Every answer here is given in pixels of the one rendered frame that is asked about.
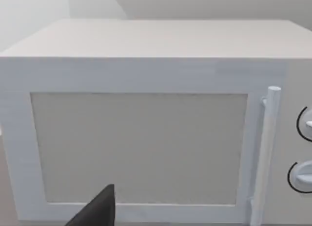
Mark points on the pale blue microwave door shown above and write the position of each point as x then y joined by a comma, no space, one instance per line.
136,143

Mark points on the pale microwave oven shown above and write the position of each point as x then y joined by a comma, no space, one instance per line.
170,41

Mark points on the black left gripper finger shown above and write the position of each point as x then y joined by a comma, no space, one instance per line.
100,209

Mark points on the white microwave knob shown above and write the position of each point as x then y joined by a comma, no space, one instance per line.
302,178
307,125

